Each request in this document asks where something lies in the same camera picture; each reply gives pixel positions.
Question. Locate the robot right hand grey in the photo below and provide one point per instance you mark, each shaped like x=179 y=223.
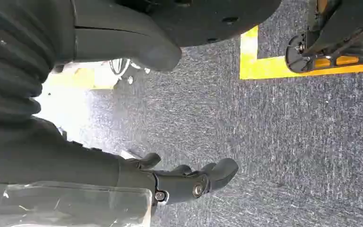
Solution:
x=43 y=156

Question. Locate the robot right arm ribbed sleeve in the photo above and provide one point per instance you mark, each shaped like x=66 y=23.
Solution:
x=9 y=47

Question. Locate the chrome round base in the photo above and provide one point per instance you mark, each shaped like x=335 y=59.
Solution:
x=119 y=65

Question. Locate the yellow floor tape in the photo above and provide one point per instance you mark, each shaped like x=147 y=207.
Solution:
x=250 y=67

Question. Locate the black robot foot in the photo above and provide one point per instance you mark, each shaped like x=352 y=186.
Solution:
x=341 y=28

